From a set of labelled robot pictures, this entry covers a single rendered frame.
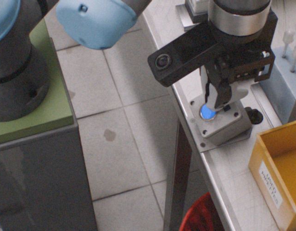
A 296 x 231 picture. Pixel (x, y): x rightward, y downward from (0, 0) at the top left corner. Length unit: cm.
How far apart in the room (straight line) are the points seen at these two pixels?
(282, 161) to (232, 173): 8
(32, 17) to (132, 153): 113
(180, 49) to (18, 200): 54
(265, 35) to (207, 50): 8
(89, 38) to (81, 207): 71
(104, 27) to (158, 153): 138
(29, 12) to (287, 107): 42
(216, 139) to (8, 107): 33
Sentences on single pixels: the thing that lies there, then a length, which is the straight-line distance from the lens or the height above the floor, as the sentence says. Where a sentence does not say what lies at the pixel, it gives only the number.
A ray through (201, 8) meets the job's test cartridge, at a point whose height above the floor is 92.
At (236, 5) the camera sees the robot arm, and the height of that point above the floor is 122.
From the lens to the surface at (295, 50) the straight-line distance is 93.
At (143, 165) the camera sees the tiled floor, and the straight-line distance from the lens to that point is 196.
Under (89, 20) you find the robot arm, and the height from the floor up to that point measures 128.
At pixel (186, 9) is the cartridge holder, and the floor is 89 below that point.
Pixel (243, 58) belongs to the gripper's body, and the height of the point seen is 110.
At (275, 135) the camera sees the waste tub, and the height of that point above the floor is 96.
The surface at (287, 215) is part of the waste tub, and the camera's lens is 90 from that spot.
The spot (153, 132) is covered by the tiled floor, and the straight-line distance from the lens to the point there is 202.
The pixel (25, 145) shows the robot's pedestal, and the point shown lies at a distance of 103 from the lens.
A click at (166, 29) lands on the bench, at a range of 113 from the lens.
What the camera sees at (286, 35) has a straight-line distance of 94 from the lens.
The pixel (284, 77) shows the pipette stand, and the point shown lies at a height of 98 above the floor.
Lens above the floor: 175
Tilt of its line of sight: 58 degrees down
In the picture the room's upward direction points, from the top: 1 degrees clockwise
